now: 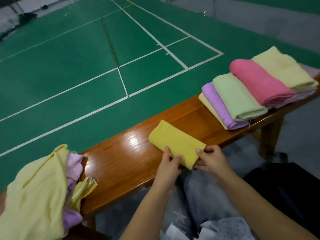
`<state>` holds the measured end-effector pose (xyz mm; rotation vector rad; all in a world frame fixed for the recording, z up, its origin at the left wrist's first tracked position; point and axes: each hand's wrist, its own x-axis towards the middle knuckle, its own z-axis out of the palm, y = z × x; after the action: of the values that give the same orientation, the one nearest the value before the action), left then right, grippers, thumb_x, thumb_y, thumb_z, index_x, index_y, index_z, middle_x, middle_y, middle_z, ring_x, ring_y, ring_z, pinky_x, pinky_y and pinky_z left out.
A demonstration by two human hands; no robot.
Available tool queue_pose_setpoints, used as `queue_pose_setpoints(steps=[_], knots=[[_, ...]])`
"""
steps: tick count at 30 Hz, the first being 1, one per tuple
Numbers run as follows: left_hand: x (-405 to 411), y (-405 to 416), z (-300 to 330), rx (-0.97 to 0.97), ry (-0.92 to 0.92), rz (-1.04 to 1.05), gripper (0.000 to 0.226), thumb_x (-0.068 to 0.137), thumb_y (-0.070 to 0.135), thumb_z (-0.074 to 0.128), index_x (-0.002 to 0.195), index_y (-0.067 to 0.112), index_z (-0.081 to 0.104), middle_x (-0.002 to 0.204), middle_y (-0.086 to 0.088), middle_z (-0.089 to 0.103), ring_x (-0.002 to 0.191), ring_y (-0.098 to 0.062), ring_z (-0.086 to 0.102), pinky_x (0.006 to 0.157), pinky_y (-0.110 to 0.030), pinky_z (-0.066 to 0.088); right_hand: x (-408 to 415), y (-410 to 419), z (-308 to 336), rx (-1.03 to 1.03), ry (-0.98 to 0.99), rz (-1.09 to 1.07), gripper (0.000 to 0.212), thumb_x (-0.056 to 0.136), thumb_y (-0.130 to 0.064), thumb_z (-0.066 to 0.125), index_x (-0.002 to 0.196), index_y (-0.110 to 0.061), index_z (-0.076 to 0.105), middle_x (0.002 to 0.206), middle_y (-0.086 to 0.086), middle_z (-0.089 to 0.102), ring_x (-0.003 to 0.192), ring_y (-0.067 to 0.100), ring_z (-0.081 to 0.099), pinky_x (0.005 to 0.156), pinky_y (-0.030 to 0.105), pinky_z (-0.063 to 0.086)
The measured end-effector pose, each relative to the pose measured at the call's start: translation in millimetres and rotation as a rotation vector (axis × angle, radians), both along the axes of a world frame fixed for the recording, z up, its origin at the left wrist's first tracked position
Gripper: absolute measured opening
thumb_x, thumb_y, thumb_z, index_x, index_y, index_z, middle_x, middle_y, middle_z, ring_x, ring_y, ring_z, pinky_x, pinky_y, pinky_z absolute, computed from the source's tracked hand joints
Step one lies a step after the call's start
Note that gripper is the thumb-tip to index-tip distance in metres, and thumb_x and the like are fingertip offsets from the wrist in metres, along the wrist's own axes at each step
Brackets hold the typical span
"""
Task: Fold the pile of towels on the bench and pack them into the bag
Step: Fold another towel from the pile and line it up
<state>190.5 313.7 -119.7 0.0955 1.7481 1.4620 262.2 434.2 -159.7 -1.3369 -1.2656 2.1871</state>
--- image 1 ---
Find person's right hand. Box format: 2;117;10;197
194;145;236;184

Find person's left hand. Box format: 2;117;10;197
152;146;183;193

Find pale yellow towel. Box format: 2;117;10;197
251;46;319;93
148;120;207;170
198;93;229;131
0;144;71;240

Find purple towel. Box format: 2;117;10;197
201;82;250;131
62;207;84;233

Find light green striped towel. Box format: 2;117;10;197
212;73;269;122

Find yellow white striped cloth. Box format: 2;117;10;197
67;176;99;213

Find hot pink towel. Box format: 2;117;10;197
229;59;296;107

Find light pink towel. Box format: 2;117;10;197
65;152;85;190
272;90;318;109

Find person's left forearm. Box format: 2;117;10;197
120;185;173;240

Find person's right forearm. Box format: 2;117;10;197
220;172;318;240

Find person's grey trousers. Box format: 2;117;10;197
160;167;241;233

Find brown wooden bench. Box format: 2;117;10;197
0;80;320;223

